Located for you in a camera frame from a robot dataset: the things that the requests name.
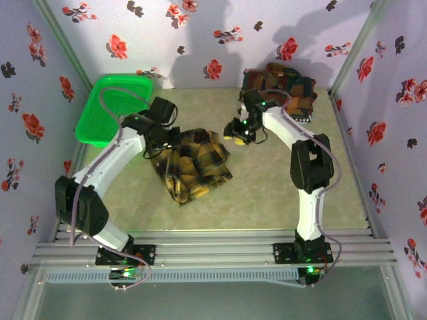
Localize yellow black plaid shirt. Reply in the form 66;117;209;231
148;128;234;208

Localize folded red plaid shirt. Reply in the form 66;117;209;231
240;62;318;123

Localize green plastic basket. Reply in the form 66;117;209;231
74;73;154;149

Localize small circuit board green light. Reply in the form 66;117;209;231
298;265;327;278
109;266;143;280

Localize thin black wire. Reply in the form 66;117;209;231
142;141;173;160
248;127;269;145

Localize grey left arm cable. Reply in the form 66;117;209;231
68;87;153;291

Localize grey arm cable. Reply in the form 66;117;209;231
256;89;343;287
68;87;153;291

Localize grey right arm cable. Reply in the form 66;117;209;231
256;89;343;287

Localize aluminium base frame rails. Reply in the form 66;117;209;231
31;221;398;267

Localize aluminium corner post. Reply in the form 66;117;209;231
31;0;94;96
328;0;391;97

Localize grey slotted cable duct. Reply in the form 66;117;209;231
45;268;300;284

